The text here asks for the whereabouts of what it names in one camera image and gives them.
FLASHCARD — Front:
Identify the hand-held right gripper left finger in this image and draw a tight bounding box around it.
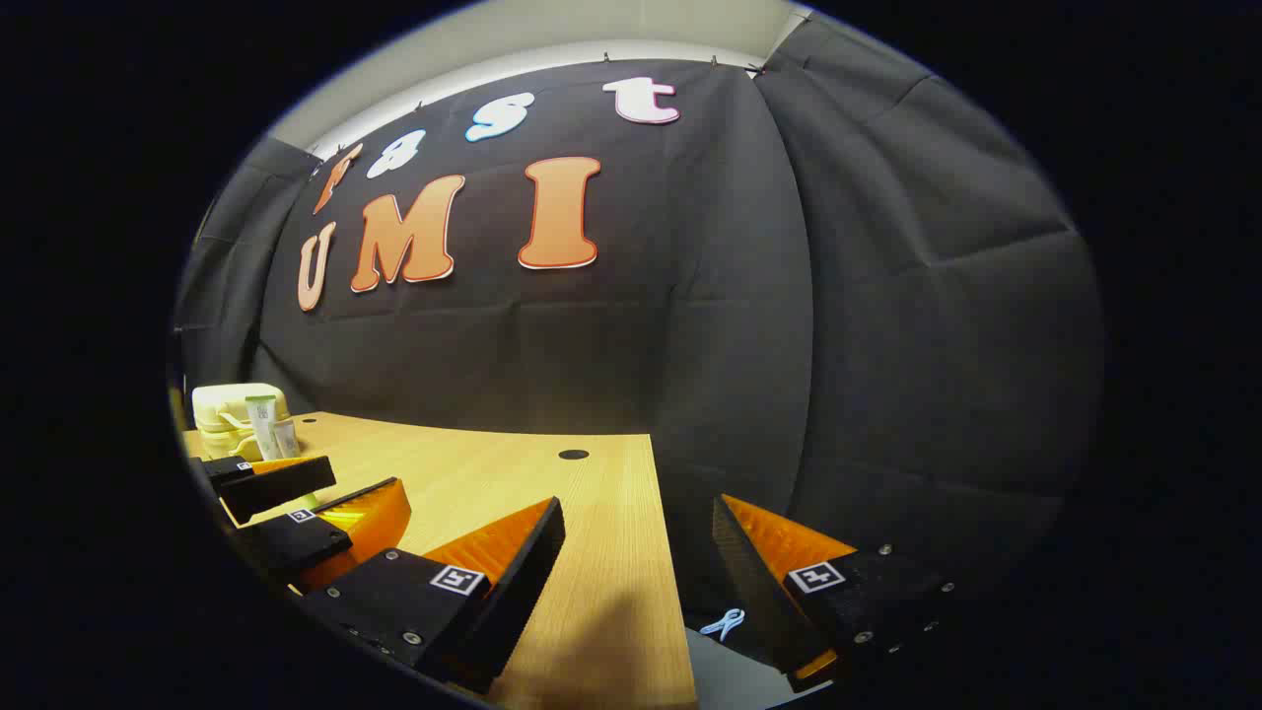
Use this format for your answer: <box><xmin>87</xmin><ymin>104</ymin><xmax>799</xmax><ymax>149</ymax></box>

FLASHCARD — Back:
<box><xmin>301</xmin><ymin>496</ymin><xmax>566</xmax><ymax>694</ymax></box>

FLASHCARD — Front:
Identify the black backdrop cloth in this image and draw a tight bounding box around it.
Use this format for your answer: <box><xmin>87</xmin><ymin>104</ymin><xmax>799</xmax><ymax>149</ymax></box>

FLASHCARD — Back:
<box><xmin>175</xmin><ymin>15</ymin><xmax>1105</xmax><ymax>672</ymax></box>

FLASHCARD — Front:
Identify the pale yellow suitcase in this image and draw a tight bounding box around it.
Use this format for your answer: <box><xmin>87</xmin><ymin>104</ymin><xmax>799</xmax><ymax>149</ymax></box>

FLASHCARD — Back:
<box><xmin>191</xmin><ymin>383</ymin><xmax>293</xmax><ymax>462</ymax></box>

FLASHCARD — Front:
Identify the large white cream tube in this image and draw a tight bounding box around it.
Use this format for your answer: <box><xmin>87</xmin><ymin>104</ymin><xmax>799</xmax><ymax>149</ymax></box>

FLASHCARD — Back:
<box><xmin>245</xmin><ymin>394</ymin><xmax>284</xmax><ymax>462</ymax></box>

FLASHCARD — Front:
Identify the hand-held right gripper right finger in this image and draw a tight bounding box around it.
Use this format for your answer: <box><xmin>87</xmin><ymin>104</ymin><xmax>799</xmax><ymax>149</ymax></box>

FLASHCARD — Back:
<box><xmin>712</xmin><ymin>493</ymin><xmax>957</xmax><ymax>693</ymax></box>

